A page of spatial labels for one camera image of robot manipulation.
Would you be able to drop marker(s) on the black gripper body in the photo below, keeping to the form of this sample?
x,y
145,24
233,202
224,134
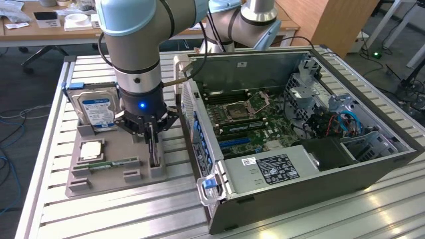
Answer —
x,y
143,102

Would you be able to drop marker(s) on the green graphics card black cooler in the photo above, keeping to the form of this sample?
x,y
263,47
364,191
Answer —
x,y
153,154

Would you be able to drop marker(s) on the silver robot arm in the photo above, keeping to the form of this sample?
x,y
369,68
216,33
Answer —
x,y
132,49

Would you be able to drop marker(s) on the hard disk with blue carrier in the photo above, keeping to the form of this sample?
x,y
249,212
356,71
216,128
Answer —
x,y
96,109

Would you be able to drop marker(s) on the grey parts rack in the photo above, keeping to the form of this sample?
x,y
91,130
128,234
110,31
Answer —
x,y
132,154

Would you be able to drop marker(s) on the silver CPU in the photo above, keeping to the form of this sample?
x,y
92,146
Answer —
x,y
91,150

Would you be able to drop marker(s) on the short blue expansion slot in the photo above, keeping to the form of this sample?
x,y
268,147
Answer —
x,y
225,146

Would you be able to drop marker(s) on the black expansion slot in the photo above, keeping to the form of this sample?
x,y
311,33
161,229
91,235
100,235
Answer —
x,y
232,137

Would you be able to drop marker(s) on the CPU socket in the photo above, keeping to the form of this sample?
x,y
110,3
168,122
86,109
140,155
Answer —
x,y
237,112

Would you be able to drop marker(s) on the long blue expansion slot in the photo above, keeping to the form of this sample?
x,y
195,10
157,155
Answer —
x,y
241,142

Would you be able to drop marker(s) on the metal socket cover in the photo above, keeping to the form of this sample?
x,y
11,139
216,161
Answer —
x,y
259,99

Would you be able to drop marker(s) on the blue case latch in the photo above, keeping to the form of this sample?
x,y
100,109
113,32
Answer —
x,y
209,185

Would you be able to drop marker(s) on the green motherboard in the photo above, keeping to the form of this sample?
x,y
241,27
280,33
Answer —
x,y
276,129

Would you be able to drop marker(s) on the silver chipset heatsink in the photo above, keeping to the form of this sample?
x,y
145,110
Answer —
x,y
275,145

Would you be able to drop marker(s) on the grey power supply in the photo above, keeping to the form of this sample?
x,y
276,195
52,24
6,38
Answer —
x,y
265,169

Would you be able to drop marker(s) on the small white box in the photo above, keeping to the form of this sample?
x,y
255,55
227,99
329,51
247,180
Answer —
x,y
95,22

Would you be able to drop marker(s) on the flat white box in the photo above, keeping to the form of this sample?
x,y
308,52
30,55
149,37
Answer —
x,y
78,27

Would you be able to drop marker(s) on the black chair base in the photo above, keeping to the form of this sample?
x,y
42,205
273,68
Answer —
x,y
30,69

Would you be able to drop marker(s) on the white tape roll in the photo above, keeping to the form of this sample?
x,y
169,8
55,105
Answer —
x,y
76,18

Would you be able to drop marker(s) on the perforated metal disk bay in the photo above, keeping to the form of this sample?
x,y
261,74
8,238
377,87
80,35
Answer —
x,y
305,97

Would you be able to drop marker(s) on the white box with black card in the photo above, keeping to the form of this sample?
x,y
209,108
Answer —
x,y
47,20

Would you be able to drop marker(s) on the white card with red print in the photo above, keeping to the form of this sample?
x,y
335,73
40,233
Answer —
x,y
16,25

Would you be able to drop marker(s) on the grey cup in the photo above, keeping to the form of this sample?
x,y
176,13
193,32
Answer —
x,y
48,3

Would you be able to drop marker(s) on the open grey PC case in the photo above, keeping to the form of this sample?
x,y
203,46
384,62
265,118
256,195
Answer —
x,y
299,199

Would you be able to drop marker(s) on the clear plastic bag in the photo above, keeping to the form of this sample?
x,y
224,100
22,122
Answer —
x,y
14,11

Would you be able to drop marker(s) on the slanted metal disk bay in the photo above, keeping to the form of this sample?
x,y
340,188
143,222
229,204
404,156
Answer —
x,y
368,147

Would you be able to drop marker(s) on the wooden cabinet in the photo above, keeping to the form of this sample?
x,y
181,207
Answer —
x,y
332,25

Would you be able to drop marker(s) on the white electrical box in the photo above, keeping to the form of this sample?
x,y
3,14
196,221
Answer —
x,y
360,41

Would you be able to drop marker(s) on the black device with green light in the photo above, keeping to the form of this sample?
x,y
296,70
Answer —
x,y
376,54

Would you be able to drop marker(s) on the black tripod stand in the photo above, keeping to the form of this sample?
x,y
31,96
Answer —
x,y
409,82

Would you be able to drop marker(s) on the black plastic duct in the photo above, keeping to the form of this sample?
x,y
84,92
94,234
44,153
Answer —
x,y
328,154

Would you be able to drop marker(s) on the white desk frame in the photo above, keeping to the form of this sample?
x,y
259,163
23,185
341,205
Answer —
x,y
399,26

